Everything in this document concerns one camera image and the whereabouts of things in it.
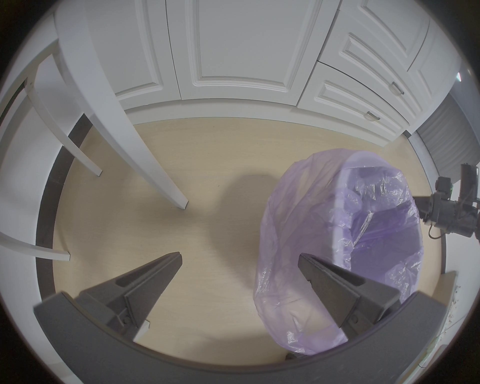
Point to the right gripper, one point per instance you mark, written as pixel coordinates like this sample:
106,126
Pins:
446,212

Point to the white chair with grey seat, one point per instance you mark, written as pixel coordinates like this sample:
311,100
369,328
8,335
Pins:
112,112

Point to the purple plastic bag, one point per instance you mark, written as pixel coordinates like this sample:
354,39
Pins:
300,225

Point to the grey curtain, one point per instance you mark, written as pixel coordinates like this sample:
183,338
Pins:
446,138

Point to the white trash bin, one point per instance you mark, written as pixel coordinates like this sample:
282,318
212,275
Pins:
336,240

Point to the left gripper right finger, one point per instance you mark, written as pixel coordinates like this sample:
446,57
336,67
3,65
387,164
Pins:
348,300

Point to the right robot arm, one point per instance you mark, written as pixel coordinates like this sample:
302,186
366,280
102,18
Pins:
467,180

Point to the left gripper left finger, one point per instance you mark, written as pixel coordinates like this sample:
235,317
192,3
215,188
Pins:
127,300

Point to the white wardrobe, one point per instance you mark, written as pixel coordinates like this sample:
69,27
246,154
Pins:
240,45

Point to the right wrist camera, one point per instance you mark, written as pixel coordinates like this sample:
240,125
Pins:
443,185

